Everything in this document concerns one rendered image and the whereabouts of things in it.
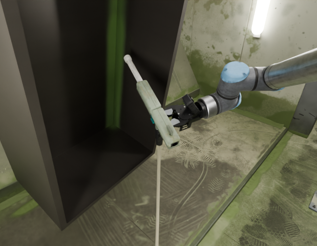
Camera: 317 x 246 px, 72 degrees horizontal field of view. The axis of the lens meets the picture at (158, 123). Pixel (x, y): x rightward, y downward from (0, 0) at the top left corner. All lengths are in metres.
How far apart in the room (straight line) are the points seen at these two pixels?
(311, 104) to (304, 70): 1.78
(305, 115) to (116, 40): 1.95
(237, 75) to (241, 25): 1.72
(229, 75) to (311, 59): 0.27
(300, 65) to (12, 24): 0.67
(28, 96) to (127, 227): 1.11
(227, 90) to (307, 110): 1.70
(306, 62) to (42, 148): 0.72
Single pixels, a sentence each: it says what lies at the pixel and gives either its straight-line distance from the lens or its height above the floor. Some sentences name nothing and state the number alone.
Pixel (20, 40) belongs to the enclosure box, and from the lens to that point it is 0.50.
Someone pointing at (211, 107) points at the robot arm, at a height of 0.88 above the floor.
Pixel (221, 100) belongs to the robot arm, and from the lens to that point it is 0.92.
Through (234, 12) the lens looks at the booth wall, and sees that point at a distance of 2.56.
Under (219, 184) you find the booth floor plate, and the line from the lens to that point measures 1.74.
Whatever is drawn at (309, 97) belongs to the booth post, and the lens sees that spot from 2.47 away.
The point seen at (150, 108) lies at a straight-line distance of 0.81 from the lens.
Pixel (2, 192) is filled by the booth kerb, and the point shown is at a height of 0.13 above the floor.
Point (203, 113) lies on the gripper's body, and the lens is 0.89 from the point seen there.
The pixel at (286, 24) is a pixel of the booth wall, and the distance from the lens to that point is 2.39.
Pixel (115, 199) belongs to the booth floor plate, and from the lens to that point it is 1.62.
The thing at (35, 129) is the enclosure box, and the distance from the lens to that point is 0.61.
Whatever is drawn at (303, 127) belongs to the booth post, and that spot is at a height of 0.11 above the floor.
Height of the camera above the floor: 1.29
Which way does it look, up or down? 32 degrees down
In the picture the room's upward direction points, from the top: straight up
